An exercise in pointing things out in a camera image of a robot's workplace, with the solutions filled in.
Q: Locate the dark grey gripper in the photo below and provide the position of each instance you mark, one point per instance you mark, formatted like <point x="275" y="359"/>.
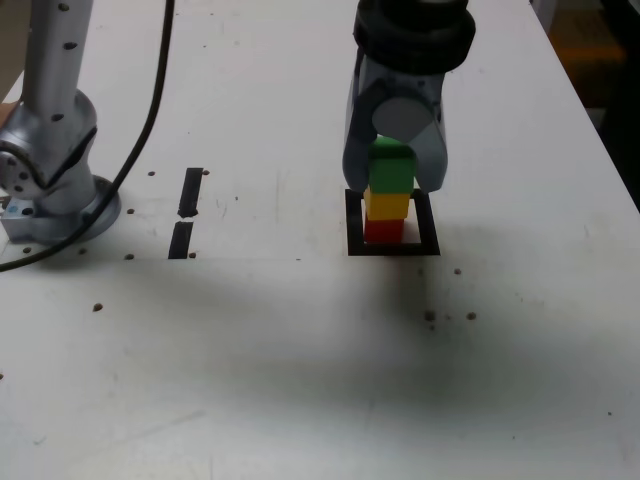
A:
<point x="415" y="85"/>

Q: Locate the green cube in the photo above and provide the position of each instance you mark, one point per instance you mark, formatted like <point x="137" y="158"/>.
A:
<point x="392" y="172"/>

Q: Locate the yellow cube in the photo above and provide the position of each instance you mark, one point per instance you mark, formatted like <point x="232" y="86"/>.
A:
<point x="385" y="205"/>

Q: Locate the red cube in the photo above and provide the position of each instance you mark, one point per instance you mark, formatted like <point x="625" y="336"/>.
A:
<point x="382" y="231"/>

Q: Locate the black tape strip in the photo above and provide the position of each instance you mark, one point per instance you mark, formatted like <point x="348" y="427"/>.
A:
<point x="189" y="192"/>

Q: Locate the black tape square outline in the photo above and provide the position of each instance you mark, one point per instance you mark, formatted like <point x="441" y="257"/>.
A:
<point x="390" y="249"/>

